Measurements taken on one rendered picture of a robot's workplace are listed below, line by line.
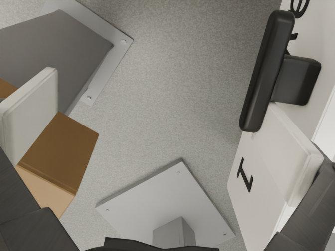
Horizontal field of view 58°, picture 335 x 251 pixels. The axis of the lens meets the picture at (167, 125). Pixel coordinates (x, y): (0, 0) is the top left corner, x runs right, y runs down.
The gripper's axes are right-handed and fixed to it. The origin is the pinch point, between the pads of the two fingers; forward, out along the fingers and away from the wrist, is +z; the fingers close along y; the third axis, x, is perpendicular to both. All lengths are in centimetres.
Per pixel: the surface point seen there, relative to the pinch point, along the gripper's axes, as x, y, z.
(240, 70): -18, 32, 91
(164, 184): -70, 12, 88
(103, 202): -85, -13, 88
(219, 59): -15, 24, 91
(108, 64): -23, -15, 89
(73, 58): -13, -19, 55
